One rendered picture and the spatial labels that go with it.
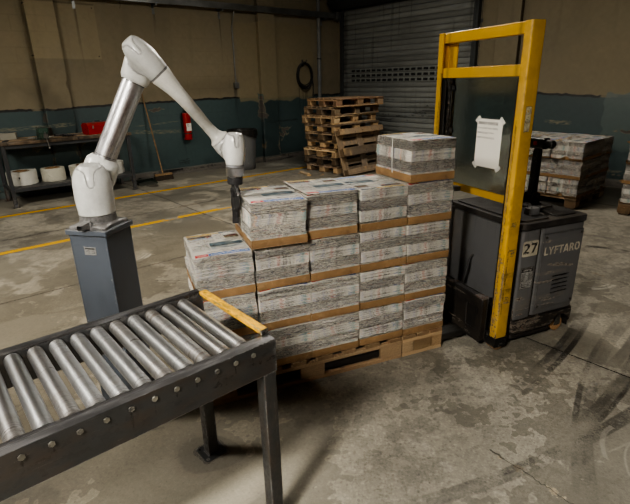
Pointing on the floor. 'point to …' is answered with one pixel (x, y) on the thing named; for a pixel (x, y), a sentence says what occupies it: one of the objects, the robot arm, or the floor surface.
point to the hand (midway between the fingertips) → (235, 216)
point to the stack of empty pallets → (334, 116)
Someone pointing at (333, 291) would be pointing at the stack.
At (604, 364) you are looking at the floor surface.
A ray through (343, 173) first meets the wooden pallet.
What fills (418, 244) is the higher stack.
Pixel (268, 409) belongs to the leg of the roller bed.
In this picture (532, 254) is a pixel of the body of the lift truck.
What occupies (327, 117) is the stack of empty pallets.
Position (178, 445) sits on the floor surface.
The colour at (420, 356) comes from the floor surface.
